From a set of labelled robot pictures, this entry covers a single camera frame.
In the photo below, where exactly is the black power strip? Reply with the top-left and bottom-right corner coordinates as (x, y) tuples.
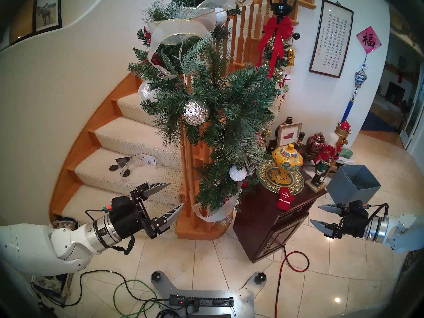
(169, 295), (234, 308)

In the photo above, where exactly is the blue vase tassel hanging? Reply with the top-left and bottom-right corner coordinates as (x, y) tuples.
(341, 53), (369, 122)

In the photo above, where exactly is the dark patterned rug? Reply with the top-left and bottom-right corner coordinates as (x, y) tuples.
(31, 216), (78, 298)
(399, 253), (421, 288)

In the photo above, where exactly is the small framed picture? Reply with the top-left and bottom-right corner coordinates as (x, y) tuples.
(277, 123), (302, 148)

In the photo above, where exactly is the green pine garland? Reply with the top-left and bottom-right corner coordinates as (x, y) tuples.
(128, 0), (285, 218)

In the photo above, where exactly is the dark wooden cabinet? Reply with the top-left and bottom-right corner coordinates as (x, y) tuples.
(233, 168), (328, 263)

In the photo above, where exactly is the dark framed picture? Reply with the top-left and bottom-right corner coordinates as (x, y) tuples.
(8, 3), (36, 46)

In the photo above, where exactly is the blue room rug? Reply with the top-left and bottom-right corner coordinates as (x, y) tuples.
(361, 111), (398, 132)

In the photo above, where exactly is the red diamond Fu paper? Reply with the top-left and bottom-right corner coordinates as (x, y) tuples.
(356, 26), (382, 54)

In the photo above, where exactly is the white glass door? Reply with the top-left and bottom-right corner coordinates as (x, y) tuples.
(399, 64), (424, 150)

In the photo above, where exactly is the red floor cable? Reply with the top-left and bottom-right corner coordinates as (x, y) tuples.
(274, 246), (310, 318)

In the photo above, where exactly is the wooden stair balustrade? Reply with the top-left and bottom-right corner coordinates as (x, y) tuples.
(176, 0), (333, 222)

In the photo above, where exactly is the colourful hanging ornament string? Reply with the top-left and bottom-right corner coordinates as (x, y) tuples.
(278, 74), (290, 111)

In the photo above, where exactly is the green gold decorative plate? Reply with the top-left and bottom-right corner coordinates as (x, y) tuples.
(256, 160), (304, 195)

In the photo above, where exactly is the clear glass ball ornament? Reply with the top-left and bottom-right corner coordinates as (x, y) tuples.
(138, 81), (156, 102)

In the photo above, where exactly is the right gripper ribbed grey finger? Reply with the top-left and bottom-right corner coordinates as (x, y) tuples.
(310, 220), (343, 240)
(319, 204), (347, 217)

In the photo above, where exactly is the black floor cable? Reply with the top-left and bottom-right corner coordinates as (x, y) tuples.
(31, 269), (171, 308)

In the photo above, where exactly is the dark ceramic vase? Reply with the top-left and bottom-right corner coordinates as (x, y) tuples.
(274, 117), (294, 139)

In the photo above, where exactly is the tall red nutcracker figure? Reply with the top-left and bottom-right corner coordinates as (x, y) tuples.
(305, 121), (352, 192)

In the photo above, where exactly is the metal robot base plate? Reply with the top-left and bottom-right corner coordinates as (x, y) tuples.
(151, 270), (267, 318)

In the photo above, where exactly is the yellow porcelain lidded urn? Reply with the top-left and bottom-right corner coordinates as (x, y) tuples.
(272, 144), (303, 185)

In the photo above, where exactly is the red velvet bow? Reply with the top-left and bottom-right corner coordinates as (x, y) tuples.
(257, 16), (294, 79)

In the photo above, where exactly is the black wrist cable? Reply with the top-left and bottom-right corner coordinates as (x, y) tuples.
(363, 203), (390, 237)
(84, 203), (136, 256)

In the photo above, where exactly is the red mini stocking ornament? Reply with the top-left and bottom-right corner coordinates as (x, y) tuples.
(277, 187), (292, 211)

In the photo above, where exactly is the black fireplace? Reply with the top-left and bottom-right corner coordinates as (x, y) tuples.
(386, 82), (405, 102)

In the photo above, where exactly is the clear plastic packaging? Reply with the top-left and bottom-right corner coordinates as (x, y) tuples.
(121, 153), (158, 175)

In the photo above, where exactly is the silver faceted ball ornament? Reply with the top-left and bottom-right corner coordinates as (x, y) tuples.
(183, 100), (210, 126)

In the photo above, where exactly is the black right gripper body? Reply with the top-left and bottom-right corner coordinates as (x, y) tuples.
(343, 200), (369, 238)

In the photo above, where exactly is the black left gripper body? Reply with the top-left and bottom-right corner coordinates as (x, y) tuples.
(109, 197), (150, 240)

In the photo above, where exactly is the grey blue square bin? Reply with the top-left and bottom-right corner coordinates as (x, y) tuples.
(327, 164), (381, 211)

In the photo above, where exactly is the green floor cable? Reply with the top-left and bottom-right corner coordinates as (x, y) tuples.
(113, 279), (166, 318)

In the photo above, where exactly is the carpeted wooden staircase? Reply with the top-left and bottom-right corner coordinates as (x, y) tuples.
(49, 72), (234, 240)

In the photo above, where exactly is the left gripper ribbed grey finger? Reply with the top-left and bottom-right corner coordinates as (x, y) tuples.
(148, 203), (184, 240)
(131, 183), (171, 201)

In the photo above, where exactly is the red berry sprig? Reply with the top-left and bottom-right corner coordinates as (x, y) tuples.
(143, 26), (163, 66)

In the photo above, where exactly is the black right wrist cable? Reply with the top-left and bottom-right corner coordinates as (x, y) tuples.
(363, 203), (390, 237)

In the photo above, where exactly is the dark red cloisonne jar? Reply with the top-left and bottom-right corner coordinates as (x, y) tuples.
(306, 132), (327, 153)

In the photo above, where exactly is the sheer white gold-edged ribbon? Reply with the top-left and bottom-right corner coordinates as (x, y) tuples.
(147, 0), (279, 223)

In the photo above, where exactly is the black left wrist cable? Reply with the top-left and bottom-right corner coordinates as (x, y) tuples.
(84, 203), (136, 256)

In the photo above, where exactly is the framed Chinese calligraphy scroll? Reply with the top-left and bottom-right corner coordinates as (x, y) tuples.
(309, 0), (354, 78)

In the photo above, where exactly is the framed horse photo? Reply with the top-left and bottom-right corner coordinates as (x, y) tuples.
(33, 0), (63, 34)

